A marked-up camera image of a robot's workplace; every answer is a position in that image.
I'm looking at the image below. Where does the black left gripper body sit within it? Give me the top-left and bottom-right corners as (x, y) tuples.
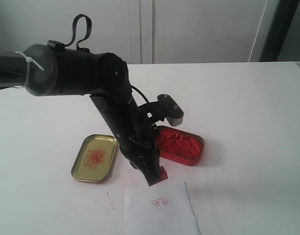
(119, 127), (160, 168)

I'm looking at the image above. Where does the red plastic stamp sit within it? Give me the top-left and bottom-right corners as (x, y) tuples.
(148, 166), (168, 187)

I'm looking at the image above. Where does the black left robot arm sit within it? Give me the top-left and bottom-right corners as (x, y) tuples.
(0, 41), (161, 186)

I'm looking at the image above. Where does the red ink pad tin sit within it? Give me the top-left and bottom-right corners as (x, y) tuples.
(156, 126), (205, 166)

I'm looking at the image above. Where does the white paper sheet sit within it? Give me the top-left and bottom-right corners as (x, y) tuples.
(124, 181), (201, 235)

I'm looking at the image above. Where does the gold tin lid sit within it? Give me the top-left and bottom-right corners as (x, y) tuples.
(71, 134), (118, 183)

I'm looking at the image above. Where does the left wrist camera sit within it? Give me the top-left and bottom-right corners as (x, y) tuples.
(157, 94), (184, 127)

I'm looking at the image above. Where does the white cable tie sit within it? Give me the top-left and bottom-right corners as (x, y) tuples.
(12, 51), (44, 89)

